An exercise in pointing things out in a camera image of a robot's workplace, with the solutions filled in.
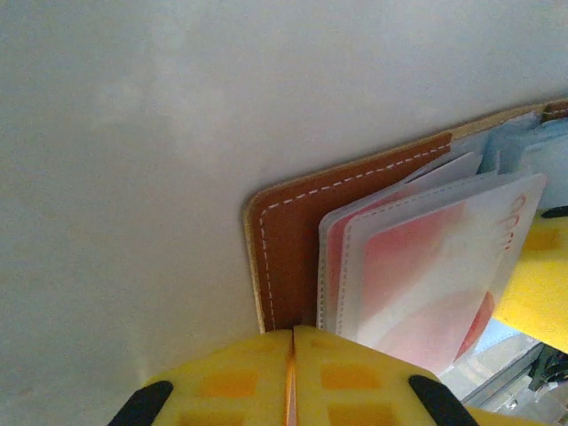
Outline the brown leather card holder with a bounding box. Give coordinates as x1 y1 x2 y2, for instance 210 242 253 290
242 99 568 387

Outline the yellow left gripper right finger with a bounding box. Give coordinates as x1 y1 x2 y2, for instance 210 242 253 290
292 325 480 426

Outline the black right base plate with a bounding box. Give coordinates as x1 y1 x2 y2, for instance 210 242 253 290
527 341 568 396

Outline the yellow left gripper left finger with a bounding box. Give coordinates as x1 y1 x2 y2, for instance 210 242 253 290
106 326 295 426

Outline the long aluminium base rail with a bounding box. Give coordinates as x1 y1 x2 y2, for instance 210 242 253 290
438 335 568 418

